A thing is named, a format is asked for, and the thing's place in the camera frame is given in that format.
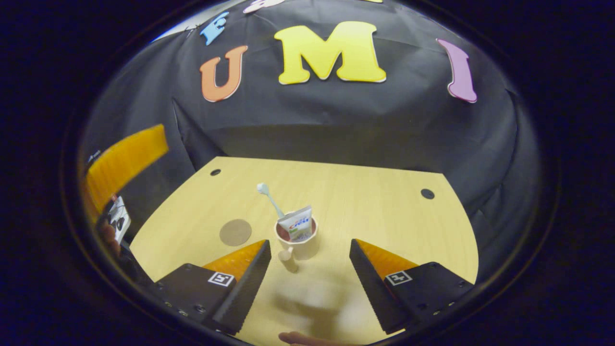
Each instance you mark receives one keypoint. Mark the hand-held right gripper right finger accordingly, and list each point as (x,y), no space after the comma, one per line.
(370,283)

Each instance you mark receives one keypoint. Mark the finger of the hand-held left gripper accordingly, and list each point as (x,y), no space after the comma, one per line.
(125,158)

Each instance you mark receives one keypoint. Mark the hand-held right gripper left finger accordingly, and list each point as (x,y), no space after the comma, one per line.
(250,283)

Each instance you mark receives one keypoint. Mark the brown round coaster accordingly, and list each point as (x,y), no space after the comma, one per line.
(235,232)

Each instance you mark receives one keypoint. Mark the beige cup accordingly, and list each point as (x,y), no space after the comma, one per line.
(305,247)

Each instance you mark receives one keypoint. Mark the white toothpaste tube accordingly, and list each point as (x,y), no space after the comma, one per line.
(298,223)

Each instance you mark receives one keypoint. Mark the white toothbrush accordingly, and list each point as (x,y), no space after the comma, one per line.
(263,188)

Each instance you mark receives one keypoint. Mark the wooden desktop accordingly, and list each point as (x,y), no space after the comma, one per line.
(360,206)

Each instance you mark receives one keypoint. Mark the black backdrop cloth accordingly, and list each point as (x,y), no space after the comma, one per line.
(336,120)

